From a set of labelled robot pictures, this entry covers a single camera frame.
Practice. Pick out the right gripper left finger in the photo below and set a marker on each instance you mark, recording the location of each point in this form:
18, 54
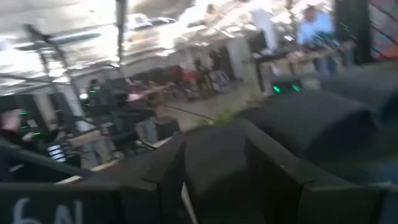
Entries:
155, 193

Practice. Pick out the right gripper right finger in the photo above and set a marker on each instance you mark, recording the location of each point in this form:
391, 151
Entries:
295, 205

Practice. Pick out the black rubber slide sandal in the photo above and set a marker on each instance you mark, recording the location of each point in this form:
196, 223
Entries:
217, 171
373, 93

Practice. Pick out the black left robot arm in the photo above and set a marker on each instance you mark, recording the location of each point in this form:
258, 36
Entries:
112, 105

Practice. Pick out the dark device with green lights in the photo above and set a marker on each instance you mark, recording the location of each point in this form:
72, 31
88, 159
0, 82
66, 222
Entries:
286, 84

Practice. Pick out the person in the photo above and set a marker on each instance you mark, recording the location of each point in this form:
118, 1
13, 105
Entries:
315, 26

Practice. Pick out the black upright panel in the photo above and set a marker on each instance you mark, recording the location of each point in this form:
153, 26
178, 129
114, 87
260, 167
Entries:
351, 31

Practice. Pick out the colourful patterned quilt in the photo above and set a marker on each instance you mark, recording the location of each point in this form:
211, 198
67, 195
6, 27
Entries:
384, 31

